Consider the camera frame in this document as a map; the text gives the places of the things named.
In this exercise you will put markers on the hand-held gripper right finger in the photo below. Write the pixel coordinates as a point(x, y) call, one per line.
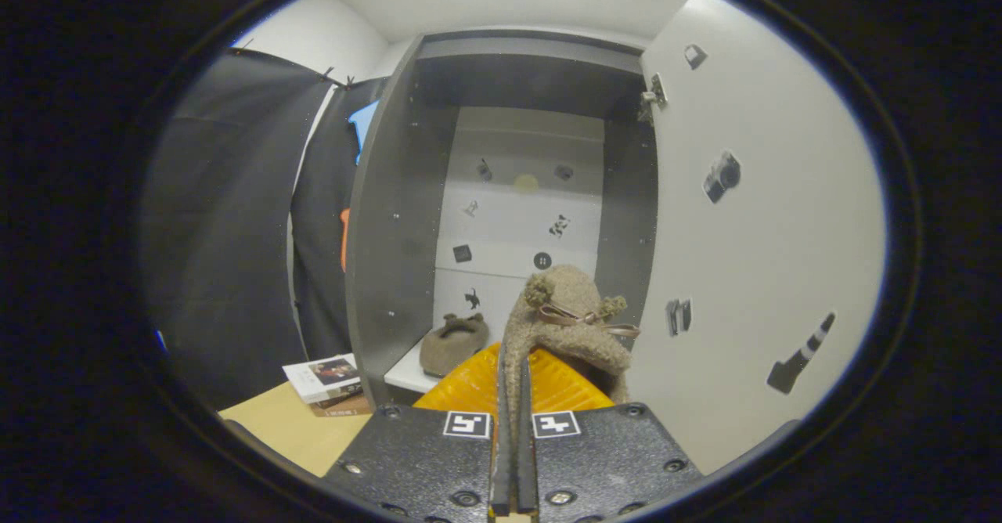
point(527, 460)

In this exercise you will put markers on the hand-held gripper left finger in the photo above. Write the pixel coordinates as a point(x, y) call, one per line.
point(503, 460)

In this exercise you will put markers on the brown fuzzy shoe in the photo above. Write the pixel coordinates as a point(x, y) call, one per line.
point(564, 335)
point(454, 347)

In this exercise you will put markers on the grey shoe cabinet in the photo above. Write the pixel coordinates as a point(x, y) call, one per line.
point(391, 233)

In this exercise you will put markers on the grey shoe cabinet door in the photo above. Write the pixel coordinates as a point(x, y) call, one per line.
point(751, 257)

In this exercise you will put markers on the metal door hinge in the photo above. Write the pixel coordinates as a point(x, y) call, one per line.
point(654, 99)

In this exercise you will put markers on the brown book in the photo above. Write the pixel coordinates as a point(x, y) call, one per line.
point(344, 408)

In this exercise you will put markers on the white book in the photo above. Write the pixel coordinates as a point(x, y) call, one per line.
point(321, 378)

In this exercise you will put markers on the black backdrop cloth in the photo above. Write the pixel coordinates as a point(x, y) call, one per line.
point(227, 233)

